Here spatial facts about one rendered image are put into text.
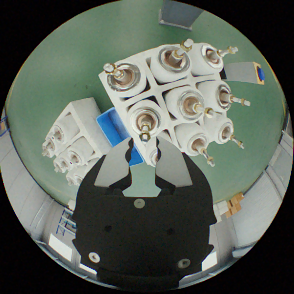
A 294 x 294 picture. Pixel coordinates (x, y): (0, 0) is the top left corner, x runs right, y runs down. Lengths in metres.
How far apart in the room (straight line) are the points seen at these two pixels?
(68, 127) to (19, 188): 6.40
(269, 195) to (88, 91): 5.65
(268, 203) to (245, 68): 5.21
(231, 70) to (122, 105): 0.42
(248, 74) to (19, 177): 6.85
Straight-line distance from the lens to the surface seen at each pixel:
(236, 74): 0.42
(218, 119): 0.33
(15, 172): 6.41
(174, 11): 0.58
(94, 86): 0.54
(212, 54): 0.28
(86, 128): 0.38
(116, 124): 0.50
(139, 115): 0.21
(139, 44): 0.54
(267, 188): 5.21
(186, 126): 0.29
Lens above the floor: 0.45
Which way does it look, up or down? 58 degrees down
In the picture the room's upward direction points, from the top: 179 degrees counter-clockwise
